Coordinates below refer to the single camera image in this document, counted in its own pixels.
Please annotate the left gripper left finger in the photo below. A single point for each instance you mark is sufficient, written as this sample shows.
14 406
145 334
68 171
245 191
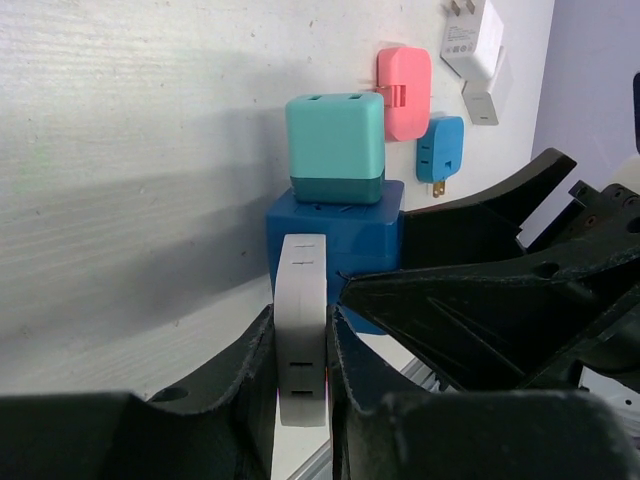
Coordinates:
216 423

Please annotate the teal plug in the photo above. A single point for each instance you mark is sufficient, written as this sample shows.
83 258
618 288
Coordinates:
336 145

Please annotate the blue cube socket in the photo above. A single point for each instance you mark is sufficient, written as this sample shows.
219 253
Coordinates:
360 239

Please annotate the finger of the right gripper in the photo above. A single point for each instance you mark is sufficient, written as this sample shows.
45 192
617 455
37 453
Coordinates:
517 323

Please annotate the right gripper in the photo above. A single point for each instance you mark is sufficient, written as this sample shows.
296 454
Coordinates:
484 227

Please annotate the white plug adapter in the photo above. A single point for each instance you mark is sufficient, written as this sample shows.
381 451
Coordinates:
300 311

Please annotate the pink plug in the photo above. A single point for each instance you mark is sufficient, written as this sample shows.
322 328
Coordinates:
404 79

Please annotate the long white charger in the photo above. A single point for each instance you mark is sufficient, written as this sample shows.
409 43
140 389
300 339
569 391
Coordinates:
481 103

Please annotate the white USB charger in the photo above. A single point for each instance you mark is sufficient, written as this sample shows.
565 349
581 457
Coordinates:
472 39

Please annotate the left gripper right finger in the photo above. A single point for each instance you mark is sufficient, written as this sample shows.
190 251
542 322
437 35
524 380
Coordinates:
384 426

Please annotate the blue plug adapter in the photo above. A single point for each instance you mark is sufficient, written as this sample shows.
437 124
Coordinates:
439 152

